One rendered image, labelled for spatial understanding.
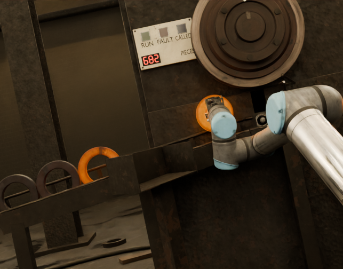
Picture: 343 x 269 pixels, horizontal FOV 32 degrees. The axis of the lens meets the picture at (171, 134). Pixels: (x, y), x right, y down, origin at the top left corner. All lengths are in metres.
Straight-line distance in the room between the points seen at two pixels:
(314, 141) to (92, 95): 7.22
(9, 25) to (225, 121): 3.37
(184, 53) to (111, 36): 6.13
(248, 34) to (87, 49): 6.43
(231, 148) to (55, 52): 6.77
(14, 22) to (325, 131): 3.98
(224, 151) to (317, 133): 0.67
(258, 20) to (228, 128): 0.50
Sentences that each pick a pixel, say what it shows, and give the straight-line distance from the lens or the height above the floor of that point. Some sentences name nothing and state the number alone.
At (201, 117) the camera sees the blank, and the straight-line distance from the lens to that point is 2.50.
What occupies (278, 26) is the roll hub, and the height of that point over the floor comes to 1.09.
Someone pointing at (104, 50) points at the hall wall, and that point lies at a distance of 8.71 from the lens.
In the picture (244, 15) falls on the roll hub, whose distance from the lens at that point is 2.44.
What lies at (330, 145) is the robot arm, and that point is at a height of 0.65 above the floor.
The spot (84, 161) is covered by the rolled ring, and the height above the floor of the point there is 0.72.
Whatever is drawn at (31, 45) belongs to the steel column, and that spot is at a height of 1.73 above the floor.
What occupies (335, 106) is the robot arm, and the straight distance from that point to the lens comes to 1.75.
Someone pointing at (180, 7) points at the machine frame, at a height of 1.29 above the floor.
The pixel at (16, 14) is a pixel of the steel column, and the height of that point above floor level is 2.01.
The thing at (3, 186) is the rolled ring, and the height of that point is 0.69.
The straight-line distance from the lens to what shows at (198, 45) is 2.50.
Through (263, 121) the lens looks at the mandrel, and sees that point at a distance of 2.61.
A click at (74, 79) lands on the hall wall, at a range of 8.72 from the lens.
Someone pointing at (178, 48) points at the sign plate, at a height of 1.12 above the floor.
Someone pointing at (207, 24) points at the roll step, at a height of 1.17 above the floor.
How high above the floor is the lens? 0.76
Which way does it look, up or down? level
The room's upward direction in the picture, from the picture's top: 12 degrees counter-clockwise
